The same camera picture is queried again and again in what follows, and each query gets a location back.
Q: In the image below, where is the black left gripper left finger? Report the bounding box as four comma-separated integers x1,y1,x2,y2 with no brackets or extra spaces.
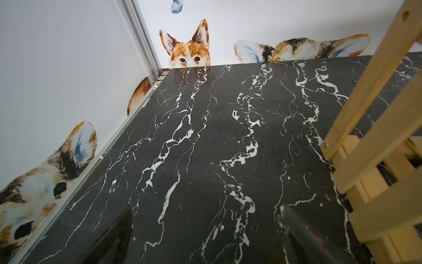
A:
78,207,134,264

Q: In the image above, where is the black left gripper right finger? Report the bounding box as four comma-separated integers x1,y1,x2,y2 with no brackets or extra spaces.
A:
279,205,356,264

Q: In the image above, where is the wooden slatted plant shelf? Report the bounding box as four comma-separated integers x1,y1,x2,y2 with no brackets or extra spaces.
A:
321,1,422,264

